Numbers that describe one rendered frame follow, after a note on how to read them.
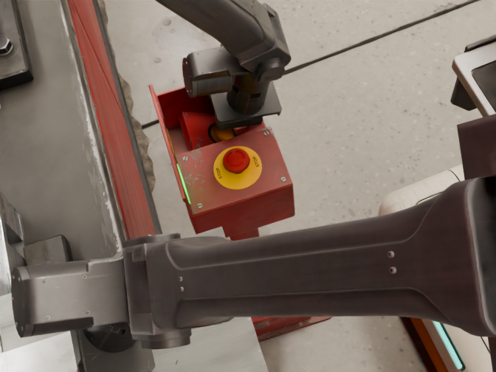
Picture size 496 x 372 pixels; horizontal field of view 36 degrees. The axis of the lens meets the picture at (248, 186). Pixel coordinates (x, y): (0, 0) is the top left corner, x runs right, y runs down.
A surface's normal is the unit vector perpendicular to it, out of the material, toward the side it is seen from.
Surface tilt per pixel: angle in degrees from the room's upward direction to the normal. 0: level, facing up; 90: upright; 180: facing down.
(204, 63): 13
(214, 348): 0
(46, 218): 0
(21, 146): 0
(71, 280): 32
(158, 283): 58
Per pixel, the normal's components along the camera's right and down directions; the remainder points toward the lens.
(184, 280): -0.85, 0.04
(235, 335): -0.08, -0.43
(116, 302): 0.45, -0.14
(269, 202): 0.29, 0.85
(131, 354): 0.37, -0.52
